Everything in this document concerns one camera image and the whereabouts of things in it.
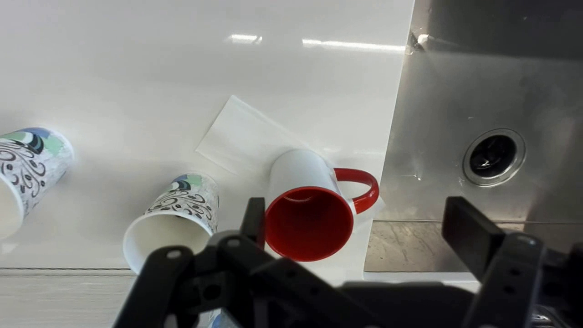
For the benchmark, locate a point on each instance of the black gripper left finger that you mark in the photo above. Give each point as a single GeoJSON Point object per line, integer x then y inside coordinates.
{"type": "Point", "coordinates": [183, 285]}

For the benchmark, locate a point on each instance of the red and white mug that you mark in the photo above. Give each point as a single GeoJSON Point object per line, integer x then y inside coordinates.
{"type": "Point", "coordinates": [303, 176]}

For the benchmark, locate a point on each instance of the round sink drain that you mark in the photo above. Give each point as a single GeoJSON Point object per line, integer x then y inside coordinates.
{"type": "Point", "coordinates": [492, 157]}

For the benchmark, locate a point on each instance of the patterned white paper cup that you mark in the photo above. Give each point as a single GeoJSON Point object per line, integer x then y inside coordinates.
{"type": "Point", "coordinates": [29, 170]}
{"type": "Point", "coordinates": [183, 207]}

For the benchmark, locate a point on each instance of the stainless steel sink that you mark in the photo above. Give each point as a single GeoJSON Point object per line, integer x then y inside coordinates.
{"type": "Point", "coordinates": [449, 110]}

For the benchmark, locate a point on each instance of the white paper napkin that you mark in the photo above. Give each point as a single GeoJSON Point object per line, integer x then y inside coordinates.
{"type": "Point", "coordinates": [243, 134]}

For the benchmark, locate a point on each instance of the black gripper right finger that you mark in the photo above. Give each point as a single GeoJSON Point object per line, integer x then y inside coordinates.
{"type": "Point", "coordinates": [510, 285]}

